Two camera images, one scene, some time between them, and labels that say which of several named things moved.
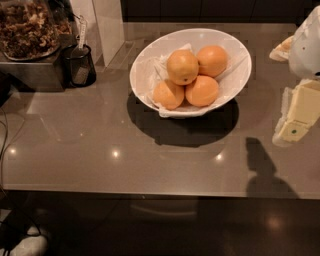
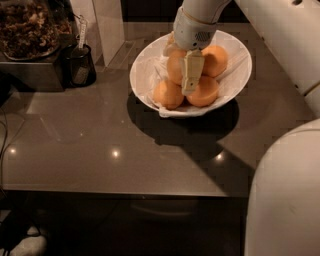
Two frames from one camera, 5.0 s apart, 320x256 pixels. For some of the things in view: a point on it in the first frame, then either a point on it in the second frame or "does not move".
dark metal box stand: x=37 y=75 does not move
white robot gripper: x=306 y=50 -> x=190 y=33
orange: x=182 y=67 does not move
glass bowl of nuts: x=31 y=29 does not move
